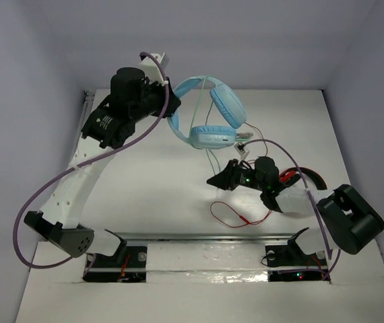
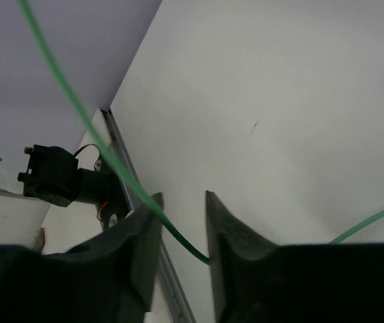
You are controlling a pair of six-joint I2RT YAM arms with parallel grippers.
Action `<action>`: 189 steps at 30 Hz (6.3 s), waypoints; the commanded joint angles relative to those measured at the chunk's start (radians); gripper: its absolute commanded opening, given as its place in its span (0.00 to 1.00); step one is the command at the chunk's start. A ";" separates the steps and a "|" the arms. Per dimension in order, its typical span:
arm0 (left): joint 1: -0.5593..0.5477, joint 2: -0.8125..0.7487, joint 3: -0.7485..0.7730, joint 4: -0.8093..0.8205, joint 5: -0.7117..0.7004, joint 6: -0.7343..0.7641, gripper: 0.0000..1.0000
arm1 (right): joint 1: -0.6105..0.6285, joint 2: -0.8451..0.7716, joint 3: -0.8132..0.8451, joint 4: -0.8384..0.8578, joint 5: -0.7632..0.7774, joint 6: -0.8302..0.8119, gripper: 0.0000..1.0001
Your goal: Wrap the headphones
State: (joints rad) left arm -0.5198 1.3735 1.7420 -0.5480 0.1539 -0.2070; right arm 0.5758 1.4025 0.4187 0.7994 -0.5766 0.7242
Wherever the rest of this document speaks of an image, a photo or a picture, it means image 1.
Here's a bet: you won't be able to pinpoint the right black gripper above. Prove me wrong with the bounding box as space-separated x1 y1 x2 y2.
206 159 266 192

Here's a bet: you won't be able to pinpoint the green headphone cable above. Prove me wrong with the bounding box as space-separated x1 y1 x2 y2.
188 76 253 196

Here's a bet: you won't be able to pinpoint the light blue headphones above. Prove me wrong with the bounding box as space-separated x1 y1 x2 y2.
166 75 248 151

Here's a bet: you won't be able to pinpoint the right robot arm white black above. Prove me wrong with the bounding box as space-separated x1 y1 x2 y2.
206 157 384 264

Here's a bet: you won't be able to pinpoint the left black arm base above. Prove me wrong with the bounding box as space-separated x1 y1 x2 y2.
82 229 148 283

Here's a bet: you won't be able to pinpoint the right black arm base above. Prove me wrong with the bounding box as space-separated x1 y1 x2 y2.
261 228 329 283

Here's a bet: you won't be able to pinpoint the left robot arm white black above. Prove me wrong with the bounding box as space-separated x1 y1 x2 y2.
20 67 181 265

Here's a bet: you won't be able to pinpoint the red headphones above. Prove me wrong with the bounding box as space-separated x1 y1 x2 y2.
279 167 327 190

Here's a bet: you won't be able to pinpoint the white foam block with tape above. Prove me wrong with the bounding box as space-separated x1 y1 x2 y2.
146 242 268 284

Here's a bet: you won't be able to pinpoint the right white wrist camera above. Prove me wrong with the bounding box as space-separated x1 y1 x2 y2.
234 142 250 162

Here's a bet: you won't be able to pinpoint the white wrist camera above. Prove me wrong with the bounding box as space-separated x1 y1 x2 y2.
234 142 250 162
138 52 169 85

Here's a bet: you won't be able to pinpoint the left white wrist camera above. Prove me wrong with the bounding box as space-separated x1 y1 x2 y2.
138 52 169 85

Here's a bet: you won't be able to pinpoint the aluminium rail frame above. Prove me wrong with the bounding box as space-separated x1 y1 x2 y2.
45 89 340 243

